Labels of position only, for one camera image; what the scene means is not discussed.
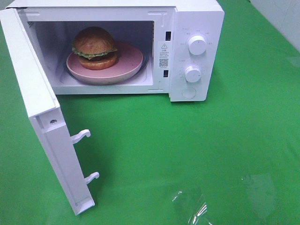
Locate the round white door button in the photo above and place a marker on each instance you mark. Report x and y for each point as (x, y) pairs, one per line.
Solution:
(189, 93)

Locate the pink round plate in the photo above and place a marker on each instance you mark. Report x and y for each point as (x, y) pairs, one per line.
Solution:
(129, 62)

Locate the burger with lettuce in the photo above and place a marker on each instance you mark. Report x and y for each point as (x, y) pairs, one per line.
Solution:
(95, 48)

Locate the white microwave door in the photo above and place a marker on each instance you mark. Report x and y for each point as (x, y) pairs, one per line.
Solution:
(43, 109)

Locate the glass microwave turntable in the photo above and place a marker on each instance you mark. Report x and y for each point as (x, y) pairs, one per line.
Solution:
(144, 62)

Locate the lower white round knob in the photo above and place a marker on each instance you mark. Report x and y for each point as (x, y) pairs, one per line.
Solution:
(193, 74)

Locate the white round knob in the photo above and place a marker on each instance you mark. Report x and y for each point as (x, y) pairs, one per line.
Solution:
(197, 45)
(193, 74)

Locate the white microwave oven body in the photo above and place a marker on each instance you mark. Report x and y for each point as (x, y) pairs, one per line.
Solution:
(160, 28)

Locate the upper white round knob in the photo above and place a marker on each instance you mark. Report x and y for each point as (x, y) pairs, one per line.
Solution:
(197, 45)

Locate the clear plastic wrap piece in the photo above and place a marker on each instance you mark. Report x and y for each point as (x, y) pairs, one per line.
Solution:
(190, 207)

